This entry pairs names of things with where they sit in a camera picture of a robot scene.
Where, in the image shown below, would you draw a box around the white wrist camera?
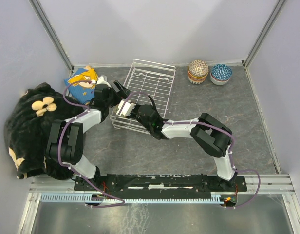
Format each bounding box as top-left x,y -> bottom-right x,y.
91,75 -> 111,87
116,100 -> 136,117

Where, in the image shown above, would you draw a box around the white bowl teal leaf pattern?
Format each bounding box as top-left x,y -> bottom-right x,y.
188,78 -> 204,85

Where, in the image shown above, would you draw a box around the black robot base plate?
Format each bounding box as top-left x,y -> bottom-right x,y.
74,173 -> 248,198

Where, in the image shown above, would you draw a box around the white bowl red lattice pattern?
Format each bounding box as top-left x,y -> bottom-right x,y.
211,64 -> 232,81

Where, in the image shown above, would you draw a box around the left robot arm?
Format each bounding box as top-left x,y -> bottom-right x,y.
46,80 -> 131,190

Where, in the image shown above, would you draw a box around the plain white ribbed bowl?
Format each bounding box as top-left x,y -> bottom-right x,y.
211,78 -> 229,86

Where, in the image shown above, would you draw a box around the maroon tile pattern bowl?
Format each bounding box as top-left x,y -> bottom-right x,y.
188,60 -> 209,77

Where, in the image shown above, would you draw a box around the aluminium frame rails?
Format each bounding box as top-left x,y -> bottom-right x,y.
17,0 -> 300,234

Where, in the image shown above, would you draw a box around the white bowl teal floral pattern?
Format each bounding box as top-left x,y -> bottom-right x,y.
210,74 -> 231,83

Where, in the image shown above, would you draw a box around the light blue cable duct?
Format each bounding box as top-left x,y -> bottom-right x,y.
40,193 -> 224,205

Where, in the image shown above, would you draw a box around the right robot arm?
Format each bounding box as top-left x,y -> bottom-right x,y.
128,104 -> 237,191

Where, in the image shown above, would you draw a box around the white wire dish rack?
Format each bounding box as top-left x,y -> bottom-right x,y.
109,58 -> 177,137

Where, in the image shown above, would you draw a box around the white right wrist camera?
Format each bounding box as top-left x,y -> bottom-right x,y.
116,100 -> 136,117

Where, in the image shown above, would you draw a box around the black plush flower blanket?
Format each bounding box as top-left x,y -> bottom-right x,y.
4,82 -> 84,180

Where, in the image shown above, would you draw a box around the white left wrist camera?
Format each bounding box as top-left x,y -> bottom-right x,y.
91,75 -> 111,87

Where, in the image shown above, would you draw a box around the yellow sun pattern bowl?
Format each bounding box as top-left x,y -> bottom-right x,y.
187,71 -> 208,82

